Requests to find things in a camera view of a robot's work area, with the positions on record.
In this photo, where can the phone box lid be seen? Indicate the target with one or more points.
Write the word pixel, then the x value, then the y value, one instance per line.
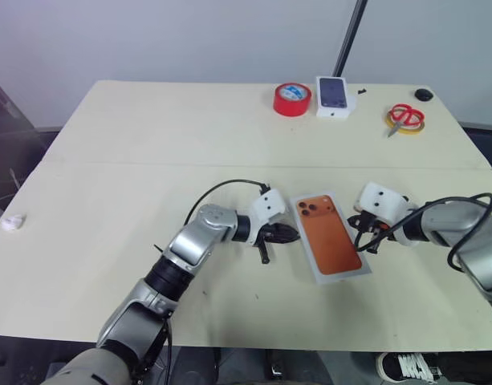
pixel 330 240

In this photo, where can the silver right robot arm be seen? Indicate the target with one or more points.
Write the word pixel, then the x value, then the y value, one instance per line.
pixel 450 220

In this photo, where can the black slanted pole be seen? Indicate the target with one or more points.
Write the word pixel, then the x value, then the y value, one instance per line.
pixel 348 36

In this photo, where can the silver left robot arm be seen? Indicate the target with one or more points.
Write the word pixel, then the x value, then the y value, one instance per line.
pixel 189 244

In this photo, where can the black and white sneaker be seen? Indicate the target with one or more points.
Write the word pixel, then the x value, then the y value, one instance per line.
pixel 410 367

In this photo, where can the black round knob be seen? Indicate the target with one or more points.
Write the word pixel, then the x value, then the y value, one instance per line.
pixel 423 94

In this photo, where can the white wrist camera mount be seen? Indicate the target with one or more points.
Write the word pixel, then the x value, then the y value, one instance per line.
pixel 384 202
pixel 269 204

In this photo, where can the yellow tape roll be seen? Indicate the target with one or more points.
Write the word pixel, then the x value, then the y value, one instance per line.
pixel 418 129

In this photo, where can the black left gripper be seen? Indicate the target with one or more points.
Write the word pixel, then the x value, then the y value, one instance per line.
pixel 266 236

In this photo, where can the red tape roll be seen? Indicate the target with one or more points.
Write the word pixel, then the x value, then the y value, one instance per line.
pixel 291 102

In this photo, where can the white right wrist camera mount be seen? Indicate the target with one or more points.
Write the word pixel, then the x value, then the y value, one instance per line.
pixel 384 202

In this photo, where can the boxed phone package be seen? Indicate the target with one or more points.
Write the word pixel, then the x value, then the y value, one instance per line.
pixel 333 95

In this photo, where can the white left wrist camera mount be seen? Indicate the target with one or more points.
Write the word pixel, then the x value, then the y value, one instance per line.
pixel 269 204

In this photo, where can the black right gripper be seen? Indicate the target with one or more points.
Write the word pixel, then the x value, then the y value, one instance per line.
pixel 380 232

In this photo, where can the white crumpled wrapper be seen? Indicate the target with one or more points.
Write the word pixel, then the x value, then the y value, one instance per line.
pixel 13 222

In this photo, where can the small black clip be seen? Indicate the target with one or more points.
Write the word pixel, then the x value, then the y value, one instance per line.
pixel 361 91

